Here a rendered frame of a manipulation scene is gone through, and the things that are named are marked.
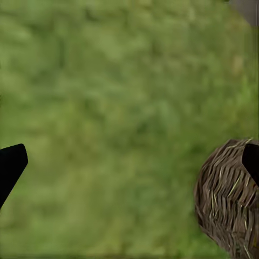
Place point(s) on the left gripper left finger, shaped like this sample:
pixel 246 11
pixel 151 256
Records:
pixel 13 161

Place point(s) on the wicker basket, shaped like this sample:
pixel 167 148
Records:
pixel 230 214

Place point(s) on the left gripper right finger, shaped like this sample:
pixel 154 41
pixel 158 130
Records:
pixel 250 160

